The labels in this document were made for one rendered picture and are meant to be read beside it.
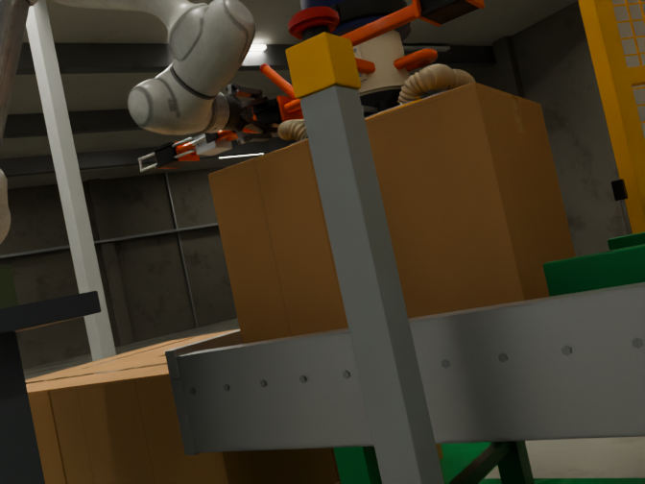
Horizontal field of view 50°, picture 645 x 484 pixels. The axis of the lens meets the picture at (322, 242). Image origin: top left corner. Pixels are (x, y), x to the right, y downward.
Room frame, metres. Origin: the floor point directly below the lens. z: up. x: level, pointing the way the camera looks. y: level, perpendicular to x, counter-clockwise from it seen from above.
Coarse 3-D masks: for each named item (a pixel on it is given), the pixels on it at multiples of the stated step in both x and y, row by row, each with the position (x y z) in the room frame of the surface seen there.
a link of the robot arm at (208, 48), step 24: (72, 0) 1.29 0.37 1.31; (96, 0) 1.27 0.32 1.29; (120, 0) 1.26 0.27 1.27; (144, 0) 1.24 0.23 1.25; (168, 0) 1.22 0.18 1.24; (216, 0) 1.20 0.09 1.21; (168, 24) 1.23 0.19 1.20; (192, 24) 1.20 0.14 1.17; (216, 24) 1.18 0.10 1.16; (240, 24) 1.19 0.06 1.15; (192, 48) 1.21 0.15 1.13; (216, 48) 1.20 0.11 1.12; (240, 48) 1.21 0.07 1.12; (192, 72) 1.23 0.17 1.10; (216, 72) 1.23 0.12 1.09
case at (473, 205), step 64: (384, 128) 1.20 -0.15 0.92; (448, 128) 1.14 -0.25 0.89; (512, 128) 1.23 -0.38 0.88; (256, 192) 1.37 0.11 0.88; (384, 192) 1.22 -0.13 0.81; (448, 192) 1.16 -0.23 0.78; (512, 192) 1.16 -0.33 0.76; (256, 256) 1.39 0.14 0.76; (320, 256) 1.31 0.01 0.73; (448, 256) 1.17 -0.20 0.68; (512, 256) 1.11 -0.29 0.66; (256, 320) 1.41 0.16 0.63; (320, 320) 1.32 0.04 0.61
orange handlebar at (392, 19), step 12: (396, 12) 1.10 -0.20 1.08; (408, 12) 1.09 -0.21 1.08; (372, 24) 1.13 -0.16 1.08; (384, 24) 1.12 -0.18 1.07; (396, 24) 1.11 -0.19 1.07; (348, 36) 1.16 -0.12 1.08; (360, 36) 1.15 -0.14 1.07; (372, 36) 1.14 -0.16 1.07; (360, 60) 1.32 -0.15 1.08; (396, 60) 1.38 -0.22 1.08; (408, 60) 1.36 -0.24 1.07; (420, 60) 1.36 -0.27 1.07; (432, 60) 1.38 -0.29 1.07; (360, 72) 1.34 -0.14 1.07; (372, 72) 1.36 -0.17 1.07; (288, 108) 1.53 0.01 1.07; (300, 108) 1.53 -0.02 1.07; (228, 132) 1.64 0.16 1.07; (252, 132) 1.64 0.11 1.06
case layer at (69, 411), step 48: (48, 384) 2.02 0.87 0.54; (96, 384) 1.75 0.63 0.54; (144, 384) 1.65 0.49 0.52; (48, 432) 1.88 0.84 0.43; (96, 432) 1.77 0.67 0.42; (144, 432) 1.66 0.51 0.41; (48, 480) 1.91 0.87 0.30; (96, 480) 1.79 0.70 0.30; (144, 480) 1.68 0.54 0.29; (192, 480) 1.59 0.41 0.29; (240, 480) 1.56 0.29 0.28; (288, 480) 1.69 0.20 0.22; (336, 480) 1.85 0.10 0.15
